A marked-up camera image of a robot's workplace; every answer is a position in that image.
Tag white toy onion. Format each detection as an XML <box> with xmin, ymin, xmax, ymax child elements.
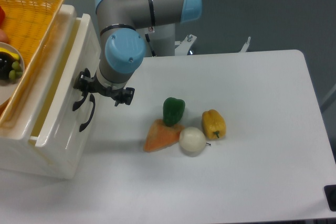
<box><xmin>179</xmin><ymin>127</ymin><xmax>210</xmax><ymax>152</ymax></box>

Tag yellow toy bell pepper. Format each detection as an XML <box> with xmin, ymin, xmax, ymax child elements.
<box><xmin>202</xmin><ymin>109</ymin><xmax>226</xmax><ymax>140</ymax></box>

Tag black drawer handle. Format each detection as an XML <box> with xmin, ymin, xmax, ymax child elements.
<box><xmin>79</xmin><ymin>94</ymin><xmax>96</xmax><ymax>132</ymax></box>
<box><xmin>72</xmin><ymin>91</ymin><xmax>88</xmax><ymax>111</ymax></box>

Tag green toy bell pepper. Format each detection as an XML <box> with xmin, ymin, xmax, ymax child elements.
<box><xmin>163</xmin><ymin>97</ymin><xmax>185</xmax><ymax>126</ymax></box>

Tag green toy grapes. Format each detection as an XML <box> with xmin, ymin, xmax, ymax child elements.
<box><xmin>8</xmin><ymin>61</ymin><xmax>23</xmax><ymax>82</ymax></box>

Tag yellow toy banana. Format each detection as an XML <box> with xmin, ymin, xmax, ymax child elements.
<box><xmin>0</xmin><ymin>47</ymin><xmax>20</xmax><ymax>61</ymax></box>

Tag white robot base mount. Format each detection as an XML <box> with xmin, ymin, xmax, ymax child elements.
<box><xmin>137</xmin><ymin>24</ymin><xmax>228</xmax><ymax>58</ymax></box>

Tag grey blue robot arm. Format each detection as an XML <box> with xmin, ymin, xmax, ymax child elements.
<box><xmin>73</xmin><ymin>0</ymin><xmax>202</xmax><ymax>105</ymax></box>

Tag black corner clamp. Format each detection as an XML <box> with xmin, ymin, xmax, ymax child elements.
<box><xmin>324</xmin><ymin>185</ymin><xmax>336</xmax><ymax>212</ymax></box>

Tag white drawer cabinet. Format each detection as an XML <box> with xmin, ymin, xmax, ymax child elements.
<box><xmin>1</xmin><ymin>5</ymin><xmax>88</xmax><ymax>179</ymax></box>

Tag yellow wicker basket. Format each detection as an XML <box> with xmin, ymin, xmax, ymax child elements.
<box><xmin>1</xmin><ymin>0</ymin><xmax>64</xmax><ymax>125</ymax></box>

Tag white plate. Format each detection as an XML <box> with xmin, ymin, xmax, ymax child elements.
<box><xmin>1</xmin><ymin>42</ymin><xmax>25</xmax><ymax>109</ymax></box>

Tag black top drawer handle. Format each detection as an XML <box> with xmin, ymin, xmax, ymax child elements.
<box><xmin>72</xmin><ymin>91</ymin><xmax>88</xmax><ymax>111</ymax></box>

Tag black toy eggplant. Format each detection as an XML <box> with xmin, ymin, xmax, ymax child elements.
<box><xmin>0</xmin><ymin>52</ymin><xmax>16</xmax><ymax>80</ymax></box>

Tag red toy pepper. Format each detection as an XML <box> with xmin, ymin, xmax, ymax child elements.
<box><xmin>0</xmin><ymin>7</ymin><xmax>5</xmax><ymax>25</ymax></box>

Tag white drawer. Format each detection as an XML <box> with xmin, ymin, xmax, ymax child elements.
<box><xmin>35</xmin><ymin>14</ymin><xmax>101</xmax><ymax>157</ymax></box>

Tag orange toy carrot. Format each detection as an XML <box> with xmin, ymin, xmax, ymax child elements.
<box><xmin>143</xmin><ymin>119</ymin><xmax>185</xmax><ymax>152</ymax></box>

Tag peach toy fruit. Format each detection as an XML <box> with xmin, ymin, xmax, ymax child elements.
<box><xmin>0</xmin><ymin>29</ymin><xmax>9</xmax><ymax>44</ymax></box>

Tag black lower drawer handle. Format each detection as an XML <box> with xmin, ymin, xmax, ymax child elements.
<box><xmin>79</xmin><ymin>94</ymin><xmax>96</xmax><ymax>132</ymax></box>

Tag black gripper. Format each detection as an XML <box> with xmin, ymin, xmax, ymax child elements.
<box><xmin>73</xmin><ymin>68</ymin><xmax>135</xmax><ymax>106</ymax></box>

